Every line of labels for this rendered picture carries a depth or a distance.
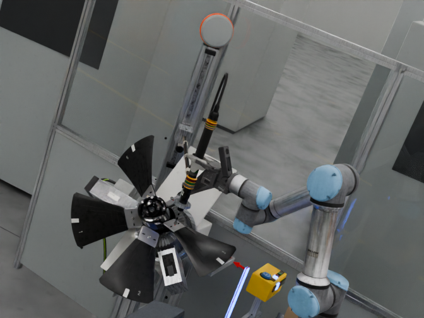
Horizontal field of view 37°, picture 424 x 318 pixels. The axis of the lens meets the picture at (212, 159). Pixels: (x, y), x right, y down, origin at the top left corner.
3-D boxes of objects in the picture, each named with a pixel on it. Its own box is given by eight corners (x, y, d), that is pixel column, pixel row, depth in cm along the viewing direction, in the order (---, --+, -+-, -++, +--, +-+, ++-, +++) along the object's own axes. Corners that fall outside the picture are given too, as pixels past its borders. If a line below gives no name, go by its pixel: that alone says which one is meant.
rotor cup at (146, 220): (134, 226, 267) (126, 214, 256) (155, 199, 271) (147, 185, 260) (162, 243, 261) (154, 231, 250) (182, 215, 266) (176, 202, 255)
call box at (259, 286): (259, 282, 285) (267, 262, 282) (279, 293, 281) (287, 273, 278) (243, 293, 271) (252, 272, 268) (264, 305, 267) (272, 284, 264)
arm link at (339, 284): (345, 310, 239) (357, 278, 235) (327, 318, 229) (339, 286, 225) (318, 293, 246) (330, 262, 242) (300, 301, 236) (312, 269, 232)
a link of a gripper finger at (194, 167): (180, 167, 247) (200, 177, 245) (185, 154, 245) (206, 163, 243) (183, 165, 250) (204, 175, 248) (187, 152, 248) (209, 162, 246)
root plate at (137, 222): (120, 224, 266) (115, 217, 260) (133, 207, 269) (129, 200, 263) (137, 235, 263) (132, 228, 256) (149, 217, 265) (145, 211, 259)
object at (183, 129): (173, 136, 316) (179, 120, 313) (187, 141, 317) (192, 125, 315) (174, 143, 306) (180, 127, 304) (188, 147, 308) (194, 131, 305)
